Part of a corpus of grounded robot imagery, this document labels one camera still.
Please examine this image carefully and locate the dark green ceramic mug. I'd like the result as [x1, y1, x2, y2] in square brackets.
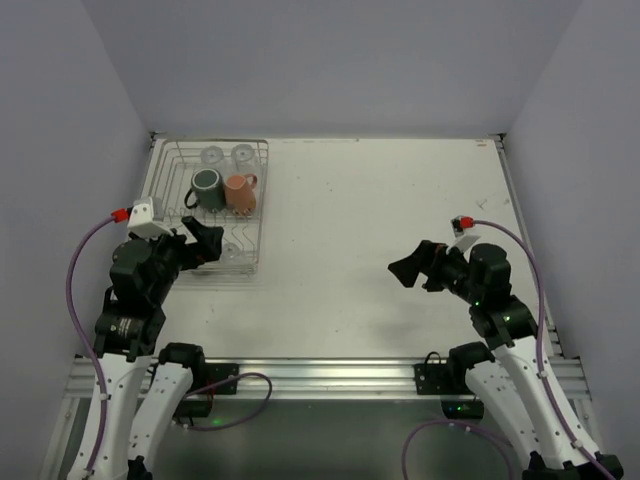
[184, 168, 226, 212]

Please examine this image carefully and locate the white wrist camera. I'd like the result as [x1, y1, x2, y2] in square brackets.
[127, 197, 171, 239]
[447, 216, 480, 253]

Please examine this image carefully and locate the orange ceramic mug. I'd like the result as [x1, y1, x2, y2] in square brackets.
[225, 173, 258, 216]

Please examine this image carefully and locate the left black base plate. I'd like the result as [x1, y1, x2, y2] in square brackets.
[200, 362, 240, 395]

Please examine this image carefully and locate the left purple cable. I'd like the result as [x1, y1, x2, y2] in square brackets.
[66, 209, 132, 479]

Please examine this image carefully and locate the clear glass back left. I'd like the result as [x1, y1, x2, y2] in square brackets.
[200, 145, 227, 172]

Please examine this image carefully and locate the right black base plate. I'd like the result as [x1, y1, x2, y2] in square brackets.
[413, 351, 455, 395]

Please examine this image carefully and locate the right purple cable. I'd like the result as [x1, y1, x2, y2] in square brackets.
[458, 216, 609, 474]

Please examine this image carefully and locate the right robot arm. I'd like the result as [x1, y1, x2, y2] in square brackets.
[388, 241, 624, 479]

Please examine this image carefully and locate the purple cable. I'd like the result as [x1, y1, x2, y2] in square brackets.
[458, 216, 609, 474]
[66, 209, 132, 479]

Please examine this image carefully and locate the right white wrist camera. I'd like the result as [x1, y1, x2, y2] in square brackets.
[447, 216, 480, 253]

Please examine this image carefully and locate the clear glass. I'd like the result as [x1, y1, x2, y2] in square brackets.
[231, 143, 259, 174]
[200, 145, 227, 172]

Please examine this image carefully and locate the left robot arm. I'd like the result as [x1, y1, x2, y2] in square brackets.
[67, 216, 224, 479]

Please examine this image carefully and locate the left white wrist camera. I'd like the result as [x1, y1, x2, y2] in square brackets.
[127, 197, 171, 239]

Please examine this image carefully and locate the metal wire dish rack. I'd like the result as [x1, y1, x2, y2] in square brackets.
[142, 136, 269, 275]

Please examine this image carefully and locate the clear faceted glass cup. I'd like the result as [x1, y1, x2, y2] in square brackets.
[219, 242, 245, 265]

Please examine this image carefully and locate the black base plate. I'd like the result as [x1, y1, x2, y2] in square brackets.
[413, 351, 455, 395]
[200, 362, 240, 395]

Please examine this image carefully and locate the aluminium mounting rail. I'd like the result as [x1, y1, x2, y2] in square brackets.
[63, 357, 590, 401]

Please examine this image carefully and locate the clear glass back right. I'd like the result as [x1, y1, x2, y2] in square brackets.
[231, 143, 259, 174]

